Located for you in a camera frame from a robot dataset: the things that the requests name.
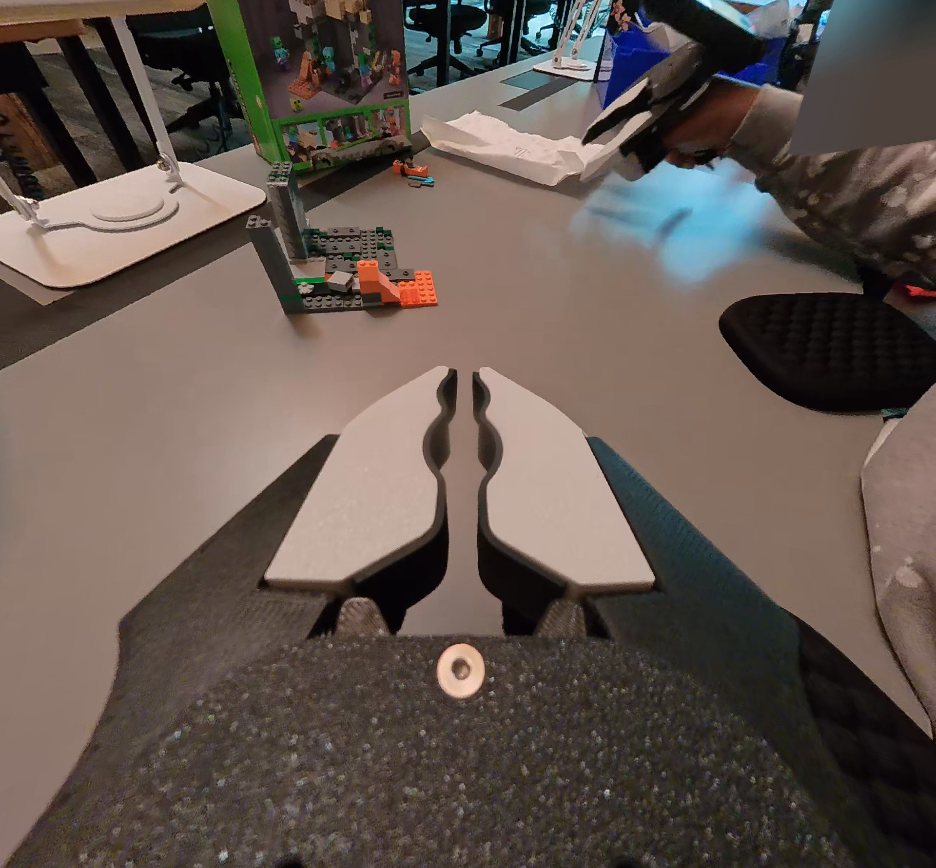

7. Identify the torn white printed paper bag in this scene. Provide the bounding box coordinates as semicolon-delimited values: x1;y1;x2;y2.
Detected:
420;110;611;187

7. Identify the white stand with wooden board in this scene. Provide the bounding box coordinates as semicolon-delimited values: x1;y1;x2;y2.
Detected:
0;0;268;306

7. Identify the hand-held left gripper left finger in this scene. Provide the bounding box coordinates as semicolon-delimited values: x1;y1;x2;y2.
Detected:
263;366;458;635

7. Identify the person's right forearm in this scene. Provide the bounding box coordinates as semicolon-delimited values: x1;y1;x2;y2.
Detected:
731;82;936;286

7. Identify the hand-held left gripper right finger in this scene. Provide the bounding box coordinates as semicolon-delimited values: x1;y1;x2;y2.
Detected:
471;367;657;635

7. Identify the person's right hand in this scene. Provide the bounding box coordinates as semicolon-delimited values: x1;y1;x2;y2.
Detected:
662;82;761;171

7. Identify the grey splattered hoodie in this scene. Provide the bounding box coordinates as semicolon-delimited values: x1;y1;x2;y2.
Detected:
861;386;936;715

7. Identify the green lego set box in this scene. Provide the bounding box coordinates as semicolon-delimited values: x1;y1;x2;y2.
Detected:
206;0;412;174

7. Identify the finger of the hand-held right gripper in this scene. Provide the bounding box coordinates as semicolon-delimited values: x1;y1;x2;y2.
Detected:
581;140;646;183
583;78;656;146

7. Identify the blue plastic bin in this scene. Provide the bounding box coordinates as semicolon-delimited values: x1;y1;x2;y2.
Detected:
601;0;789;109

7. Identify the partly built grey lego model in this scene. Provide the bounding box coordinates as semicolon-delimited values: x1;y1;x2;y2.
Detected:
246;161;440;315

